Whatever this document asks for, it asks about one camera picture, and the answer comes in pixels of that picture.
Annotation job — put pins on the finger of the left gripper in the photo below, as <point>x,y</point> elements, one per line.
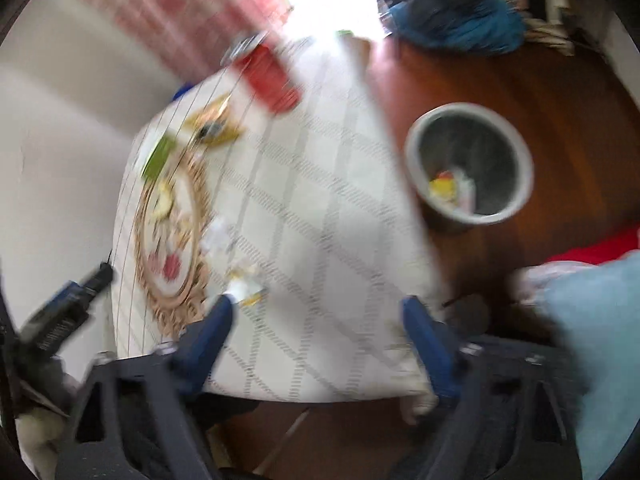
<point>53,324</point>

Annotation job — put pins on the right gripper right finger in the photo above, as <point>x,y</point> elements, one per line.
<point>508,405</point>

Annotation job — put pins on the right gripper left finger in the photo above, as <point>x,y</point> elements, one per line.
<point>129,419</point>

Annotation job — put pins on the yellow white carton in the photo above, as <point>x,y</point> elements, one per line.
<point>245,284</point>

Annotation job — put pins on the yellow fruit peel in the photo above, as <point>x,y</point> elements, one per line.
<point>162,200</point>

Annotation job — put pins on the clear plastic cup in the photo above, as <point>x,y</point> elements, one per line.
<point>218,238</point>

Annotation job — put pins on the green white small box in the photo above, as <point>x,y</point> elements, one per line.
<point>159,156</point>

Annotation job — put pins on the white pink toothpaste box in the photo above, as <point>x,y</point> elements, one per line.
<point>465,191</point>

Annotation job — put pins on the yellow cigarette carton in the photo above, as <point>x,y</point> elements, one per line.
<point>445,188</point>

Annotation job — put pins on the yellow panda snack bag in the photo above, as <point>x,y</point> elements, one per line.
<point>214,124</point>

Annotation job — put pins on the red cola can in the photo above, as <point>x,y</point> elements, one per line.
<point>256,59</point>

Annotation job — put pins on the white round trash bin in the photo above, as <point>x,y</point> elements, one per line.
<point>486,147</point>

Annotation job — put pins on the plaid pastel pillow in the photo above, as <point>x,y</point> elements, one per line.
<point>526,286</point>

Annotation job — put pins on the light blue blanket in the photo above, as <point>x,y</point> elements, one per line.
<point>597,311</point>

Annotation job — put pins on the red bed sheet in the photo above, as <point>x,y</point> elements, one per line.
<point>609,249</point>

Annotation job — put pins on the checked floral tablecloth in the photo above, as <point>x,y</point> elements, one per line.
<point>319,201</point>

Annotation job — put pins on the pink floral curtain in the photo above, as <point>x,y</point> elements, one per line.
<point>190,37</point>

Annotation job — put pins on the blue jacket pile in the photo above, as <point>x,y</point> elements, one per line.
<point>477,26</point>

